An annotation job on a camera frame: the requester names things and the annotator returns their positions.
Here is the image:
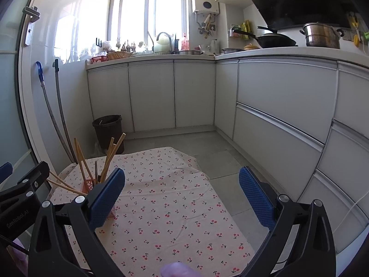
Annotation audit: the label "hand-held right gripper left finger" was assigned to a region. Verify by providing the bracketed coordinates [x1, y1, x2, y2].
[29, 167, 126, 277]

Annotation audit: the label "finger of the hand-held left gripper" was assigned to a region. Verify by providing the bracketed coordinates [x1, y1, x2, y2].
[0, 161, 50, 205]
[0, 162, 13, 183]

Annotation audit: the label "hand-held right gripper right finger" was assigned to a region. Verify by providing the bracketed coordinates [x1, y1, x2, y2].
[239, 166, 336, 277]

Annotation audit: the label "pink perforated utensil holder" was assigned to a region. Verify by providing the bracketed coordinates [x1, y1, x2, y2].
[81, 179, 119, 218]

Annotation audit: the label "bunch of wooden chopsticks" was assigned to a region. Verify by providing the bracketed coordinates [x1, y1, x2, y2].
[46, 133, 126, 195]

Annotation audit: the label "person's left hand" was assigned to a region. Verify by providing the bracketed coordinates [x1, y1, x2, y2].
[9, 237, 29, 277]

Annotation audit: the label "person's right hand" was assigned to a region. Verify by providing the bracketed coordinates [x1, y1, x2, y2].
[161, 262, 199, 277]

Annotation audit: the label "brown trash bin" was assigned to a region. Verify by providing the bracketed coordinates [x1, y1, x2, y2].
[92, 114, 125, 155]

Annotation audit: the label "cherry print tablecloth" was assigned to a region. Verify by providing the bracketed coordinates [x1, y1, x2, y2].
[48, 147, 257, 277]

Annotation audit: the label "frosted glass sliding door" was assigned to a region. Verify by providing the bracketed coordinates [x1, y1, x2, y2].
[0, 0, 75, 197]

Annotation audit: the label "pole with dark hook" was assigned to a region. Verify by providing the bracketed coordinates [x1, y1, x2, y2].
[53, 59, 78, 163]

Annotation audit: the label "pole with blue grip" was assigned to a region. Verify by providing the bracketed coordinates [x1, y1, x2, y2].
[35, 61, 76, 163]

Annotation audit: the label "white cabinet with drawers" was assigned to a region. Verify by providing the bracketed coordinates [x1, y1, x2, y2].
[215, 55, 369, 254]

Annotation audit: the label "white cabinet with doors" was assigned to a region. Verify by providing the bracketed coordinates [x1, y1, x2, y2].
[86, 58, 240, 135]

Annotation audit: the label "metal door latch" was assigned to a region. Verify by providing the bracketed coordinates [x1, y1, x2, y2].
[24, 6, 41, 47]

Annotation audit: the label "wicker basket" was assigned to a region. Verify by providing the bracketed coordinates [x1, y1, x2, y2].
[106, 51, 134, 60]

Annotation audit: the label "white countertop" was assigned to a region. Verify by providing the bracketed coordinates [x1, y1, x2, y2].
[85, 46, 369, 70]

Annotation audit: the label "black wok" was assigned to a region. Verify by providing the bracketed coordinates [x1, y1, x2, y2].
[233, 26, 299, 48]

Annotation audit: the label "white plastic jug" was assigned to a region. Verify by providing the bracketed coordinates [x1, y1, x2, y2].
[153, 33, 173, 53]

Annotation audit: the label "chrome faucet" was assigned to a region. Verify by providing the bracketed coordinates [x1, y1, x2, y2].
[156, 32, 173, 54]

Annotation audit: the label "steel steamer pot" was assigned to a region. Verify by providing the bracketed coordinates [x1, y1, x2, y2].
[299, 22, 345, 49]

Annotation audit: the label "kitchen window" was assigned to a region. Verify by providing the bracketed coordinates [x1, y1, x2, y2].
[108, 0, 188, 54]

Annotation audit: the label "yellow hanging scissors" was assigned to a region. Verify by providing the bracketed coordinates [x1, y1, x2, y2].
[348, 12, 361, 47]

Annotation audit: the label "black range hood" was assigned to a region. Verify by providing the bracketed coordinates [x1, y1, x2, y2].
[235, 0, 369, 29]

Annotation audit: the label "white cable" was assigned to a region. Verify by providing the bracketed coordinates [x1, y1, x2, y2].
[337, 193, 369, 231]

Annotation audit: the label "wall rack with packets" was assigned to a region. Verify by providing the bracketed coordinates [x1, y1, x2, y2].
[229, 20, 251, 40]

